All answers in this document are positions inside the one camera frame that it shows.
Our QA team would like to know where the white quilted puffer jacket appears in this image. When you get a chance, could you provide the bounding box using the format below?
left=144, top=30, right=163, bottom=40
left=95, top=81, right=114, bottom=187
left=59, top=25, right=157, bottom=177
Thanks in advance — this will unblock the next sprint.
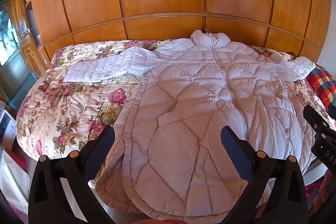
left=64, top=29, right=316, bottom=215

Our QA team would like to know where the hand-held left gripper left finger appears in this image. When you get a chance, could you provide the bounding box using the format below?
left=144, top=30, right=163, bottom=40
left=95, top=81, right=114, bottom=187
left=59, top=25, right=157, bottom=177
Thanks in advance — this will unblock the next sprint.
left=28, top=125, right=116, bottom=224

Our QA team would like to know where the white plastic bag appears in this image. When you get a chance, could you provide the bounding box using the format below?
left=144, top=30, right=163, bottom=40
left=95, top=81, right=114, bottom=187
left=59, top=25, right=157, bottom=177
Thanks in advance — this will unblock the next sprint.
left=0, top=149, right=30, bottom=214

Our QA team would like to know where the floral quilted bedspread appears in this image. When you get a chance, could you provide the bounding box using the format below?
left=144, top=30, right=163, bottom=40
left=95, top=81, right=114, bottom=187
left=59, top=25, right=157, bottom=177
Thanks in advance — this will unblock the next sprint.
left=16, top=40, right=336, bottom=161

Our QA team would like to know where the person's right forearm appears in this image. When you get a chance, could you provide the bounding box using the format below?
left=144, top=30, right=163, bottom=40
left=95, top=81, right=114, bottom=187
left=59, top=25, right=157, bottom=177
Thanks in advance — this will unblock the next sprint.
left=312, top=168, right=336, bottom=215

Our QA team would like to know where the white box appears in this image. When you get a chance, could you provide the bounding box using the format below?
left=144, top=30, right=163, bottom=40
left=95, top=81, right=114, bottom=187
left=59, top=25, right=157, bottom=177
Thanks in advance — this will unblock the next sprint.
left=0, top=108, right=17, bottom=151

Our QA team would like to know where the wooden cabinet with glass door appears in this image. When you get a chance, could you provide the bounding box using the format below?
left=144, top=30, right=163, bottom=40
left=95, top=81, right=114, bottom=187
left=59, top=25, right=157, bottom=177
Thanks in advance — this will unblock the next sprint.
left=0, top=0, right=44, bottom=110

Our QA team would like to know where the multicoloured checked pillow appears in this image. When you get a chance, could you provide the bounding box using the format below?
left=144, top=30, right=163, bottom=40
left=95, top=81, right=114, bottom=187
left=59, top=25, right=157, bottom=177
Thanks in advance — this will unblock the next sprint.
left=307, top=64, right=336, bottom=111

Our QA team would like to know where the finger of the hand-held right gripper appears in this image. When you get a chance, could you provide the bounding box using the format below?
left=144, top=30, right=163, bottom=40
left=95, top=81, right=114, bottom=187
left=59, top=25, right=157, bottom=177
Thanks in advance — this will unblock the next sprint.
left=303, top=105, right=332, bottom=133

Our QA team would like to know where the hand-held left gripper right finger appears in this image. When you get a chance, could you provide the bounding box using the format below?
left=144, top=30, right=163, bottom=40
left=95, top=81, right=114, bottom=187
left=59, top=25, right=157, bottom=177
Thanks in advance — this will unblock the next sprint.
left=221, top=126, right=308, bottom=224

